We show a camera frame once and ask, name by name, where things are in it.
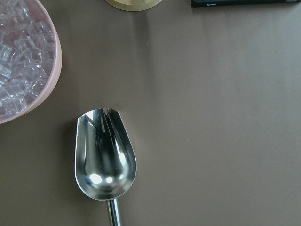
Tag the black framed glass tray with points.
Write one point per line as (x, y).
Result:
(216, 3)

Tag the pink bowl of ice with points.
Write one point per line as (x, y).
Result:
(30, 57)

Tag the steel ice scoop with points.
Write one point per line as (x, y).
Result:
(105, 162)

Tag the wooden mug tree stand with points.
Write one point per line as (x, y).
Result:
(133, 5)

